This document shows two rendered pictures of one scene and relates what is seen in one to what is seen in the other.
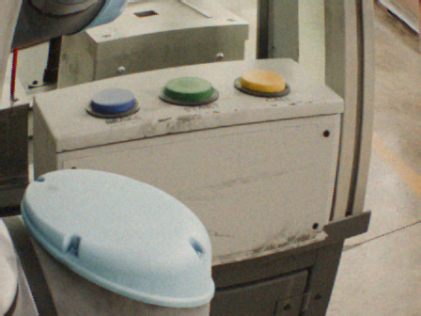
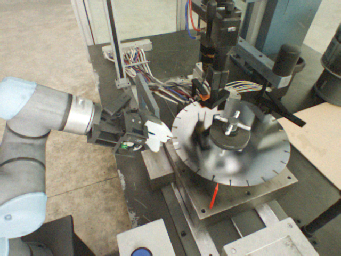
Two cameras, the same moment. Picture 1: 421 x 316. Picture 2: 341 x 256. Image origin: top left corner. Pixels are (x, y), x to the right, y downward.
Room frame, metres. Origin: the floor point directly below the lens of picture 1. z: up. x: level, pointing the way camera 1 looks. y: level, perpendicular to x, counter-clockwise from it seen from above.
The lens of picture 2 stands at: (0.88, -0.02, 1.42)
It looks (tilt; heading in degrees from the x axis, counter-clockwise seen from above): 47 degrees down; 95
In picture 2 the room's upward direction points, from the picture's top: straight up
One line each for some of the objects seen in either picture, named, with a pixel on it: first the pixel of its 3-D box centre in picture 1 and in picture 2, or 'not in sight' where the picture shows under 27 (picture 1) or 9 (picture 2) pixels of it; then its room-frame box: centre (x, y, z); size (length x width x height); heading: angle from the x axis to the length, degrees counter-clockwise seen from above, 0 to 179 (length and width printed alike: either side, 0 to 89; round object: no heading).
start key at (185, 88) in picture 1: (188, 94); not in sight; (0.84, 0.02, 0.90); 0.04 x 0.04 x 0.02
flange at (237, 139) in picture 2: not in sight; (230, 130); (1.01, 0.41, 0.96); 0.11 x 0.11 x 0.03
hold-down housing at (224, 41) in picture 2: not in sight; (221, 49); (0.95, 0.47, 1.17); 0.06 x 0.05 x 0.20; 107
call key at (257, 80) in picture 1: (262, 86); not in sight; (0.87, -0.04, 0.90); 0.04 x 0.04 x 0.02
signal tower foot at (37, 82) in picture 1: (52, 73); (307, 230); (1.25, 0.23, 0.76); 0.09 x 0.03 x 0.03; 116
